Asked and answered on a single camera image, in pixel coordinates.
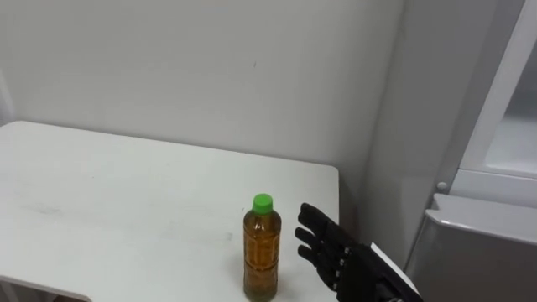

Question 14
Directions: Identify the amber bottle with green cap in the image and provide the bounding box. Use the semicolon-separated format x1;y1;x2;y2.
242;193;283;302

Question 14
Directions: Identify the grey fridge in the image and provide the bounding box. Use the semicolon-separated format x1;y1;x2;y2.
362;0;537;302

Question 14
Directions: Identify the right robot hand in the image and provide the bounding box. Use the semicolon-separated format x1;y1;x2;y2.
294;202;425;302

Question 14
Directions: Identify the open fridge door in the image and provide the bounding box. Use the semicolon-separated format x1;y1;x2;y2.
404;192;537;302

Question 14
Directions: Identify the white desk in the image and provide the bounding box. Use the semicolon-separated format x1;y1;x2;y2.
0;120;340;302

